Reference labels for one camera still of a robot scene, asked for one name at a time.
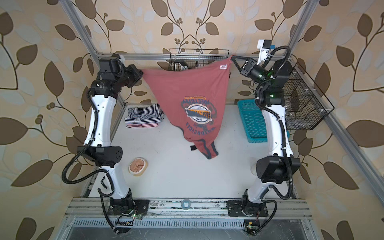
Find black wire basket right wall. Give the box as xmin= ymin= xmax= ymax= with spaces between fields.
xmin=284 ymin=62 xmax=335 ymax=131

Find red striped folded tank top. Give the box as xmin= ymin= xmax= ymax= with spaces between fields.
xmin=126 ymin=122 xmax=159 ymax=129

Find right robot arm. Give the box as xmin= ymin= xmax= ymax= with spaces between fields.
xmin=231 ymin=46 xmax=301 ymax=236

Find black wire basket wall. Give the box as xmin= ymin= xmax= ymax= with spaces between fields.
xmin=166 ymin=48 xmax=230 ymax=71
xmin=284 ymin=62 xmax=335 ymax=131

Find teal plastic basket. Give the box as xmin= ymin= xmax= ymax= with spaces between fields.
xmin=237 ymin=99 xmax=290 ymax=144

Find black handled tool in basket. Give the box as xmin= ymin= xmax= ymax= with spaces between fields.
xmin=173 ymin=60 xmax=189 ymax=72

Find black wire basket back wall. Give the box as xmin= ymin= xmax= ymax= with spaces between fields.
xmin=166 ymin=48 xmax=230 ymax=71

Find maroon tank top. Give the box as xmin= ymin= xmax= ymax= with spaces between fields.
xmin=143 ymin=58 xmax=232 ymax=159

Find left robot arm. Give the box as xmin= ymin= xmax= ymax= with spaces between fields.
xmin=61 ymin=54 xmax=143 ymax=235

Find beige round tape dispenser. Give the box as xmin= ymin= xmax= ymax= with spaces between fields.
xmin=129 ymin=158 xmax=149 ymax=177

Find blue striped tank top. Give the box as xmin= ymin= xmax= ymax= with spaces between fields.
xmin=125 ymin=104 xmax=164 ymax=124

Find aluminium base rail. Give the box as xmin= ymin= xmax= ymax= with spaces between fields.
xmin=56 ymin=198 xmax=319 ymax=240

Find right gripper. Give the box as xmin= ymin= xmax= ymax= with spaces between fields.
xmin=232 ymin=55 xmax=270 ymax=92

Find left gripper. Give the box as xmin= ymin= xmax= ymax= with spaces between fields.
xmin=112 ymin=62 xmax=142 ymax=89

